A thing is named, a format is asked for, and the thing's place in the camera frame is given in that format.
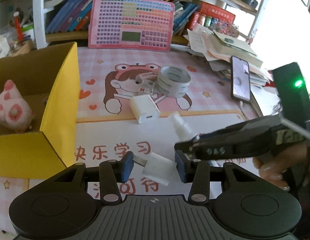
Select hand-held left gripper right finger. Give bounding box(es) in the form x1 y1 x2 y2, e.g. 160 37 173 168
174 150 261 205

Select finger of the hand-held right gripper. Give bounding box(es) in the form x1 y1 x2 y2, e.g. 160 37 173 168
195 115 283 142
174 127 279 159

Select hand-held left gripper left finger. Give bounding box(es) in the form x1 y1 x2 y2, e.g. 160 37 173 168
45 151 134 205

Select white USB charger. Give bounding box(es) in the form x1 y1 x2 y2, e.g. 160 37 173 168
132 152 177 187
129 94 160 124

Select small white spray bottle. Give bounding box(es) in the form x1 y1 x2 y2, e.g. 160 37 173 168
169 112 195 142

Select clear tape roll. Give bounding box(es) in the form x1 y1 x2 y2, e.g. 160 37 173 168
156 66 192 98

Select yellow cardboard box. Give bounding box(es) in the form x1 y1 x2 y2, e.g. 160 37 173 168
0 42 82 179

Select pink plush pig toy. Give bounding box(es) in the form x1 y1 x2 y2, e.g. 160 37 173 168
0 79 35 133

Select person's right hand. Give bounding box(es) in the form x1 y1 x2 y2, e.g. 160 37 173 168
253 140 310 191

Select pink printed tablecloth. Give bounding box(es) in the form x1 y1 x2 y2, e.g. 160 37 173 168
0 46 310 205

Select black smartphone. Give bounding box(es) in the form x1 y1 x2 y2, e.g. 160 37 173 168
231 55 251 103

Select stack of papers and books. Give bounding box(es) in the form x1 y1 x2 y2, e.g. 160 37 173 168
184 25 271 85

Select dried flower bunch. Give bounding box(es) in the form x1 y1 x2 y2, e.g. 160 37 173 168
211 20 241 37

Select red box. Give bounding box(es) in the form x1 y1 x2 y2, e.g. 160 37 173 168
187 2 236 30

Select row of slanted books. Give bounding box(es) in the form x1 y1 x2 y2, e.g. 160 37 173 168
173 1 199 36

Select pink learning tablet toy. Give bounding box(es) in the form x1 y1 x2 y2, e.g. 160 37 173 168
88 0 175 52

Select checkered wooden board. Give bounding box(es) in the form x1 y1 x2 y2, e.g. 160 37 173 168
7 40 34 57

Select row of blue books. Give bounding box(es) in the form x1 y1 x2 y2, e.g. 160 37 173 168
46 0 135 33

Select white green jar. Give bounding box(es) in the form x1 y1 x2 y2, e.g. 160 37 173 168
21 24 35 40

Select white bookshelf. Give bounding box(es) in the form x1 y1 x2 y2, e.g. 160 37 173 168
32 0 271 49

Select white crumpled tissues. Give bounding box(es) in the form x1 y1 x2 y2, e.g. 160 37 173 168
0 35 9 59

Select white phone cable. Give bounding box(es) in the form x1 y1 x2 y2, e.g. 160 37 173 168
239 101 250 120

